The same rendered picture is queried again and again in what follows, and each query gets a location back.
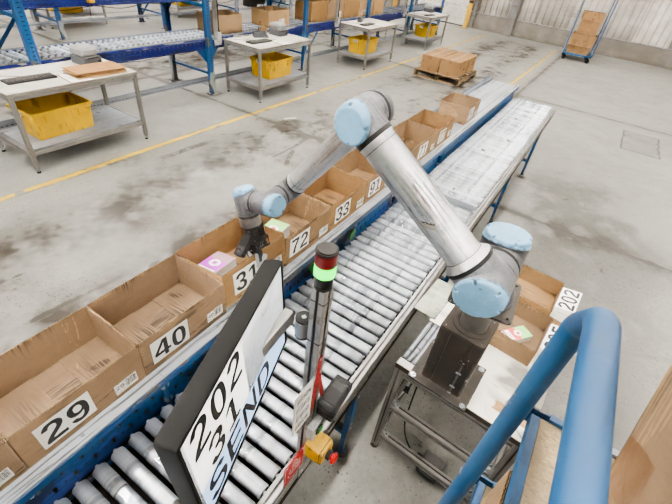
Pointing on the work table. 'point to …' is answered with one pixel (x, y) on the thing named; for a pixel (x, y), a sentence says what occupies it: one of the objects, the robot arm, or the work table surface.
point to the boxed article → (518, 333)
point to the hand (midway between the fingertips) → (257, 267)
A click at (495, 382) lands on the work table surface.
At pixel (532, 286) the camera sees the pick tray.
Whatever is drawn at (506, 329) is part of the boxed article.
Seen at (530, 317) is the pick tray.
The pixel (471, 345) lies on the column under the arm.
